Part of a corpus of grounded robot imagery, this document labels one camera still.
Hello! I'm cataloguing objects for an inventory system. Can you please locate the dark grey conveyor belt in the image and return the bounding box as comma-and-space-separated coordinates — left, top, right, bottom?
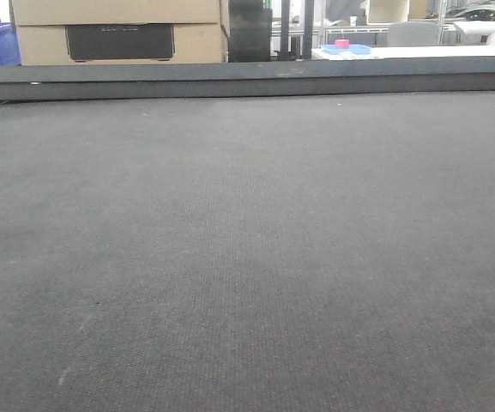
0, 93, 495, 411

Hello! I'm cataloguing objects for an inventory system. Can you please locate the lower cardboard box black label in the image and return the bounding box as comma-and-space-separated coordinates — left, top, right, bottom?
16, 23, 227, 66

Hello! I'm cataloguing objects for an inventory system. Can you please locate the pink small box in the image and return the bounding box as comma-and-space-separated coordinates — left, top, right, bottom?
335, 39, 350, 50

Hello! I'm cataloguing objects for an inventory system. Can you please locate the upper cardboard box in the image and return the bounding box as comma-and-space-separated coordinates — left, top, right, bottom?
11, 0, 228, 26

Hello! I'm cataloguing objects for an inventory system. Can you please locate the white background table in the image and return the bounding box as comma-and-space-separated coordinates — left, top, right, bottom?
311, 45, 495, 61

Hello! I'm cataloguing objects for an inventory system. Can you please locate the black cylindrical post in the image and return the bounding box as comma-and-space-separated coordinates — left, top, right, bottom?
228, 0, 272, 63

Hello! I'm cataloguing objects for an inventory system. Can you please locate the black conveyor side rail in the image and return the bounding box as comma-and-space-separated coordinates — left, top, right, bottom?
0, 55, 495, 102

